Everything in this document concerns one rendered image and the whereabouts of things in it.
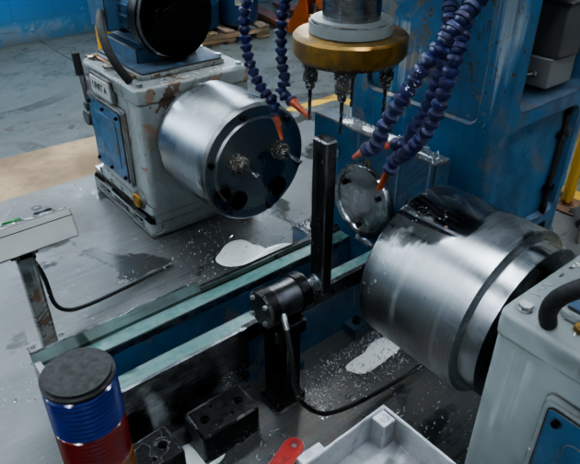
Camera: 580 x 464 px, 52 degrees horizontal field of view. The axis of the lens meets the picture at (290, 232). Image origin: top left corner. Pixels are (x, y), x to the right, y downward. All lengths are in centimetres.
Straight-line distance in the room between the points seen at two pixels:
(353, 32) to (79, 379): 61
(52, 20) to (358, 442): 618
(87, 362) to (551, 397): 46
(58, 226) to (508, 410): 72
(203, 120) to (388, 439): 76
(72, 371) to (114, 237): 96
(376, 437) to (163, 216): 95
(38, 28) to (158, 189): 522
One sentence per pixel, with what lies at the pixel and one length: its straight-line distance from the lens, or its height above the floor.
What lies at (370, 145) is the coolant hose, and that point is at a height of 124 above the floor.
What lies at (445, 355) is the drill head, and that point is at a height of 103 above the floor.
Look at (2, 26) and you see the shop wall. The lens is 643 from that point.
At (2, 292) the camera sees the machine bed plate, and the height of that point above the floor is 80.
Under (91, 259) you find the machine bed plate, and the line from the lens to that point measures 140.
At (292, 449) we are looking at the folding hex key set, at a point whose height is 82.
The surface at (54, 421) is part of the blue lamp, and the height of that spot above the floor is 119.
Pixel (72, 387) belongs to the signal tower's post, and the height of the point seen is 122.
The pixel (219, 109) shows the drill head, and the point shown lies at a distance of 117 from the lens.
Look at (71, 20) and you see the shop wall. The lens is 661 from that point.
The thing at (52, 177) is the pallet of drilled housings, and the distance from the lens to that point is 331.
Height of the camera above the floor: 157
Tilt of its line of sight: 33 degrees down
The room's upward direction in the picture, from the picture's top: straight up
